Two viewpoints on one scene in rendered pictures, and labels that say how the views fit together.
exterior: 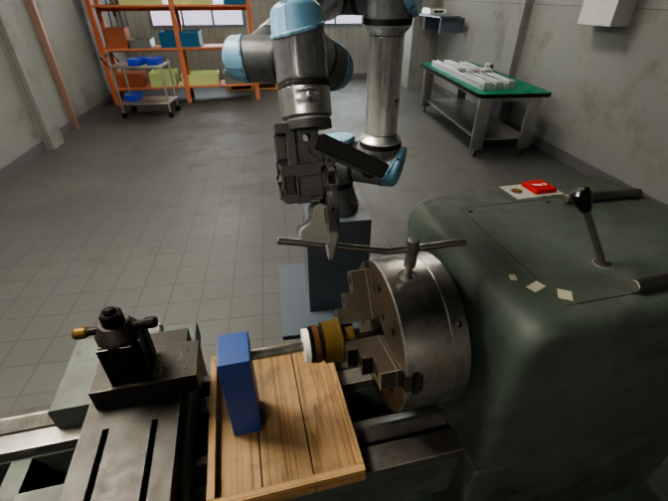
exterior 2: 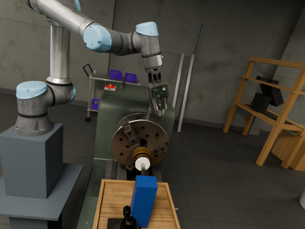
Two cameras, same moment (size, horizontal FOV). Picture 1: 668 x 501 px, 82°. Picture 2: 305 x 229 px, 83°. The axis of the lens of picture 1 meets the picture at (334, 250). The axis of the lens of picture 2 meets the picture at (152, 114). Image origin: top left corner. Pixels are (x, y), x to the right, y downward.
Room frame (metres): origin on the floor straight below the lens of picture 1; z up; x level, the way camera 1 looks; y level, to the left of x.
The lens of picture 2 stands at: (0.53, 0.73, 1.59)
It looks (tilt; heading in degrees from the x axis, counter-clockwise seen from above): 21 degrees down; 271
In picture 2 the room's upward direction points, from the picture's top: 12 degrees clockwise
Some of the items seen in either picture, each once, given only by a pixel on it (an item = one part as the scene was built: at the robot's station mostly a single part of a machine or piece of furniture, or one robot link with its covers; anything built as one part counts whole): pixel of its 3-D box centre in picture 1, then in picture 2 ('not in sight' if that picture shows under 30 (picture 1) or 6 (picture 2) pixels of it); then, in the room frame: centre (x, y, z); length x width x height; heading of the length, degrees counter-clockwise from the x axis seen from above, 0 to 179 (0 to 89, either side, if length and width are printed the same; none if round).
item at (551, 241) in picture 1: (553, 300); (133, 116); (0.71, -0.53, 1.06); 0.59 x 0.48 x 0.39; 103
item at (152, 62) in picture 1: (143, 85); not in sight; (6.53, 3.01, 0.44); 0.92 x 0.53 x 0.88; 99
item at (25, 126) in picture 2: (334, 193); (33, 119); (1.12, 0.00, 1.15); 0.15 x 0.15 x 0.10
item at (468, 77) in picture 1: (470, 98); not in sight; (5.67, -1.91, 0.43); 2.33 x 0.87 x 0.86; 5
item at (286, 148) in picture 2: not in sight; (278, 110); (-1.88, -2.84, 0.91); 1.40 x 1.25 x 1.81; 99
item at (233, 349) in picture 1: (241, 385); (141, 202); (0.51, 0.19, 1.00); 0.08 x 0.06 x 0.23; 13
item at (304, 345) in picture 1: (277, 350); (143, 172); (0.53, 0.11, 1.08); 0.13 x 0.07 x 0.07; 103
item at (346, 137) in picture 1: (336, 157); (34, 97); (1.11, -0.01, 1.27); 0.13 x 0.12 x 0.14; 69
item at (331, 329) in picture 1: (331, 341); (141, 156); (0.56, 0.01, 1.08); 0.09 x 0.09 x 0.09; 13
